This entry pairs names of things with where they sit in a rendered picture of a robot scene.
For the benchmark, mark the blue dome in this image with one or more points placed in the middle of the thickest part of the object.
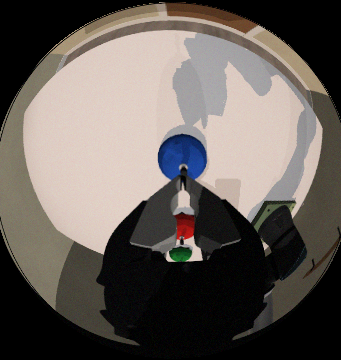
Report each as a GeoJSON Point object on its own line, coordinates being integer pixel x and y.
{"type": "Point", "coordinates": [183, 154]}

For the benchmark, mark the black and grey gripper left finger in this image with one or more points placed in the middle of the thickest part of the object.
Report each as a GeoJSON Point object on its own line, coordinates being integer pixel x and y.
{"type": "Point", "coordinates": [151, 226]}

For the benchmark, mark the green dome bell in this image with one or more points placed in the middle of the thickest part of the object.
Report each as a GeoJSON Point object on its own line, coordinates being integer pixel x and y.
{"type": "Point", "coordinates": [180, 254]}

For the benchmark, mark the red dome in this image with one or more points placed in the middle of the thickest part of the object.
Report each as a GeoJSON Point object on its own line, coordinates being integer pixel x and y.
{"type": "Point", "coordinates": [185, 226]}

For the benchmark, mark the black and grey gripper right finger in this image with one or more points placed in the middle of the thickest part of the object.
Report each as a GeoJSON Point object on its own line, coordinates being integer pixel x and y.
{"type": "Point", "coordinates": [219, 225]}

